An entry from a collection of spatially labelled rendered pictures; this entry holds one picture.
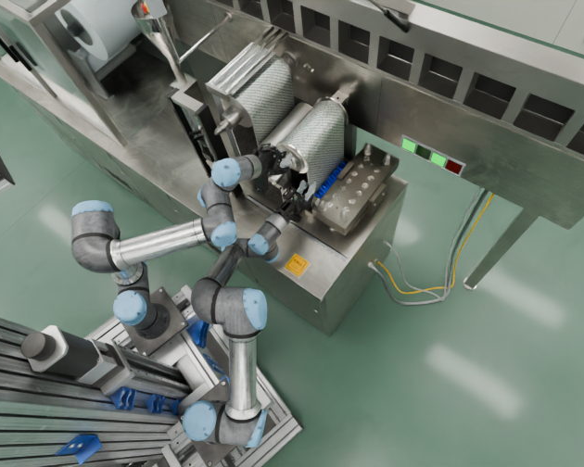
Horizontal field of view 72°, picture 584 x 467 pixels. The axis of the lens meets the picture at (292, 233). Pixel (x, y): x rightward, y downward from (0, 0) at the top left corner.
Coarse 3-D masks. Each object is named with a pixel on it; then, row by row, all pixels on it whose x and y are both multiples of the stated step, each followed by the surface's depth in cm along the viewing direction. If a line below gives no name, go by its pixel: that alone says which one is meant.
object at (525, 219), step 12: (516, 216) 174; (528, 216) 162; (516, 228) 172; (504, 240) 184; (516, 240) 178; (492, 252) 197; (504, 252) 191; (480, 264) 212; (492, 264) 205; (468, 276) 237; (480, 276) 222; (468, 288) 240
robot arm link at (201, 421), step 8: (200, 400) 133; (192, 408) 129; (200, 408) 129; (208, 408) 128; (216, 408) 131; (224, 408) 131; (184, 416) 129; (192, 416) 128; (200, 416) 128; (208, 416) 127; (216, 416) 128; (184, 424) 128; (192, 424) 127; (200, 424) 126; (208, 424) 126; (216, 424) 127; (184, 432) 128; (192, 432) 126; (200, 432) 125; (208, 432) 125; (216, 432) 126; (200, 440) 126; (208, 440) 129; (216, 440) 128
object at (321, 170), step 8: (336, 144) 155; (328, 152) 153; (336, 152) 160; (320, 160) 151; (328, 160) 157; (336, 160) 164; (312, 168) 149; (320, 168) 154; (328, 168) 161; (312, 176) 153; (320, 176) 159; (328, 176) 166; (320, 184) 163
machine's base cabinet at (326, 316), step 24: (24, 96) 258; (48, 120) 274; (72, 144) 287; (120, 168) 236; (144, 192) 248; (168, 216) 262; (192, 216) 207; (384, 240) 204; (240, 264) 228; (264, 264) 185; (360, 264) 184; (264, 288) 239; (288, 288) 193; (336, 288) 170; (360, 288) 223; (312, 312) 201; (336, 312) 202
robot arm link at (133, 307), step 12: (132, 288) 152; (144, 288) 155; (120, 300) 149; (132, 300) 148; (144, 300) 150; (120, 312) 147; (132, 312) 147; (144, 312) 149; (156, 312) 159; (132, 324) 149; (144, 324) 154
